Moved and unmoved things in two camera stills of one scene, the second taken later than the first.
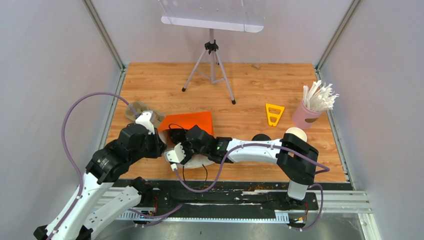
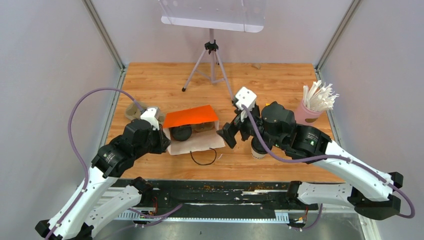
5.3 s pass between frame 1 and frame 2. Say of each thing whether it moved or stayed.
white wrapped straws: stayed
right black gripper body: moved
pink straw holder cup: stayed
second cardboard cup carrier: stayed
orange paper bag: moved
